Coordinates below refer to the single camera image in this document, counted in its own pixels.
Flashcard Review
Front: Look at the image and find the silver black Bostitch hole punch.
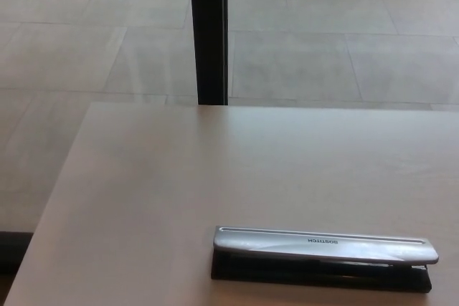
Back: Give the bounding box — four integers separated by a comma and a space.
210, 224, 440, 293

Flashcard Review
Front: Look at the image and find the black vertical frame post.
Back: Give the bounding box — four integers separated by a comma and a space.
188, 0, 230, 107

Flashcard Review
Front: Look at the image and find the dark low floor base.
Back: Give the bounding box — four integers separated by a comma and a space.
0, 230, 35, 277

